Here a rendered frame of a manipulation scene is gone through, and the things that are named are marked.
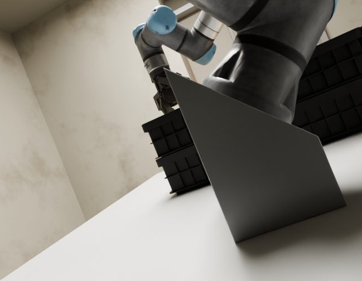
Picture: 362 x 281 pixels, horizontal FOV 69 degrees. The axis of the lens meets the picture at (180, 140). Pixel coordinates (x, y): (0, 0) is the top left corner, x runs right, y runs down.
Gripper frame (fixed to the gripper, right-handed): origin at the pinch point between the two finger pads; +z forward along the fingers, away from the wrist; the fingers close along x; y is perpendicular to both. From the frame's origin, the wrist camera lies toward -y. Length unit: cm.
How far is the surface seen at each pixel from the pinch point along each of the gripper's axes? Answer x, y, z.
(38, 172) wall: 62, 232, -24
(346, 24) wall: -302, 111, -52
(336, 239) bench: 18, -56, 18
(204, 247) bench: 25, -42, 18
